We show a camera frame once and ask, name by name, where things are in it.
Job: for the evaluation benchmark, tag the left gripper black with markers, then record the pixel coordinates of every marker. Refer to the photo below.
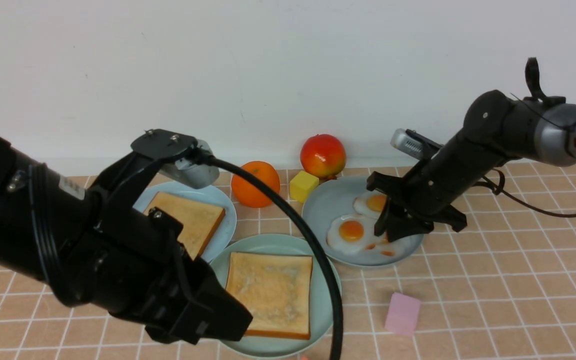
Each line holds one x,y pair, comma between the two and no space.
141,273

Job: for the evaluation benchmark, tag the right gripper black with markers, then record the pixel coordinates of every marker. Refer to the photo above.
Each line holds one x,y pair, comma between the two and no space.
424,196

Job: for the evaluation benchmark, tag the toast slice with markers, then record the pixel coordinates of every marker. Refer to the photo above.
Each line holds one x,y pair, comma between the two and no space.
276,291
200,220

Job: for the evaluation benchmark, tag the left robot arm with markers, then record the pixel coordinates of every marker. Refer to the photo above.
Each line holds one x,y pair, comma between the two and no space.
43,230

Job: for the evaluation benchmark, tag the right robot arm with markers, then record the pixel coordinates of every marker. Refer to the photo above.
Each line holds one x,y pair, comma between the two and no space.
496,130

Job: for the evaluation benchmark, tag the grey-blue right plate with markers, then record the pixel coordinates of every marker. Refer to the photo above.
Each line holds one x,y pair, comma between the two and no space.
332,200

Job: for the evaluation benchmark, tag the pink cube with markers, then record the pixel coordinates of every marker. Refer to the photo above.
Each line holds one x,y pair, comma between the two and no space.
402,315

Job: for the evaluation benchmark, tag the red yellow apple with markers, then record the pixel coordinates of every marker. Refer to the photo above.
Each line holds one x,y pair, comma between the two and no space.
323,156

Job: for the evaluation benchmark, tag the yellow cube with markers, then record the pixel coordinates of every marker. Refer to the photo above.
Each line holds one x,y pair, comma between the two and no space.
302,185

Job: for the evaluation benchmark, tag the light blue left plate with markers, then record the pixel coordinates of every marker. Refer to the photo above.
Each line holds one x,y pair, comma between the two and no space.
210,194

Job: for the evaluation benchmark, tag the mint green centre plate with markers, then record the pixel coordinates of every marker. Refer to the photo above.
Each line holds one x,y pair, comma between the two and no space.
321,308

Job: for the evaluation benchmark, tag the checkered tan tablecloth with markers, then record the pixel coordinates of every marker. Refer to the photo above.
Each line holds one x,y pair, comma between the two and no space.
503,288

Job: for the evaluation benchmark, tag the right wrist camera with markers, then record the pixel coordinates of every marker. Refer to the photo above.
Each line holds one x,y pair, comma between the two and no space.
414,144

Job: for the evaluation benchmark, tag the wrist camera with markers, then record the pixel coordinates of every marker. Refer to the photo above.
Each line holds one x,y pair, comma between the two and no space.
414,144
196,176

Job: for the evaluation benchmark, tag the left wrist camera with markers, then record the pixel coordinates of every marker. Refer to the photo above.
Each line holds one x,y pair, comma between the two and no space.
196,176

